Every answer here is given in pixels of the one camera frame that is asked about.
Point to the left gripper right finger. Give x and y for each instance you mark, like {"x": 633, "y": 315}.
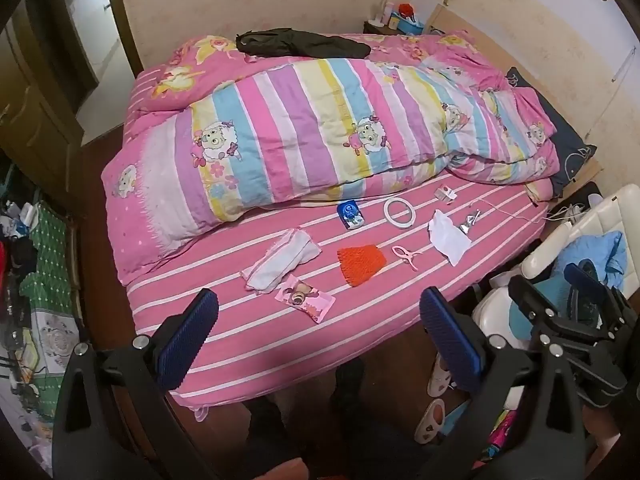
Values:
{"x": 545, "y": 441}

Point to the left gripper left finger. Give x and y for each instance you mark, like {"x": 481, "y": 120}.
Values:
{"x": 114, "y": 420}

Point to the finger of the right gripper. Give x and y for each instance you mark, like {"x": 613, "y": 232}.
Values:
{"x": 545, "y": 308}
{"x": 590, "y": 284}

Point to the white paper tissue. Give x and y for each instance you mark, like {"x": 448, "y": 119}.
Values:
{"x": 447, "y": 238}

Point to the small pink white carton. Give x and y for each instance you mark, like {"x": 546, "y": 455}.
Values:
{"x": 445, "y": 194}

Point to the orange foam fruit net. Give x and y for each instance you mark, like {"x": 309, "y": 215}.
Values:
{"x": 359, "y": 264}

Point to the blue candy wrapper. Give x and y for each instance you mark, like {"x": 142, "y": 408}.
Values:
{"x": 350, "y": 215}

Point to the pink snack wrapper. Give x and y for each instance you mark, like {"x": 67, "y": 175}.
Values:
{"x": 301, "y": 296}

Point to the white pink-edged gauze cloth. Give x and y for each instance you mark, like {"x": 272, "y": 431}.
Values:
{"x": 293, "y": 248}

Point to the blue jacket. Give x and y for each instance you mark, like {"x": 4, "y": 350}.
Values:
{"x": 603, "y": 257}

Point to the white leather office chair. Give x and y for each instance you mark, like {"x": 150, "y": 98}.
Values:
{"x": 497, "y": 313}

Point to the white pink slipper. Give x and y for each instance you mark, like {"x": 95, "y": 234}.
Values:
{"x": 440, "y": 378}

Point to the green dotted cloth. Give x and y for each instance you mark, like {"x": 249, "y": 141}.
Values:
{"x": 49, "y": 295}

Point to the pink striped bed mattress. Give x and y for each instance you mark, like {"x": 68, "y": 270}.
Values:
{"x": 361, "y": 289}

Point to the colourful striped cartoon quilt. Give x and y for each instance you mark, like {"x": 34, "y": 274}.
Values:
{"x": 215, "y": 133}

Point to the red plush toy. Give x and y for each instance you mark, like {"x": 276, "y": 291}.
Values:
{"x": 406, "y": 11}

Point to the dark green garment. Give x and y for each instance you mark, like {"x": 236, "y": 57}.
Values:
{"x": 281, "y": 42}

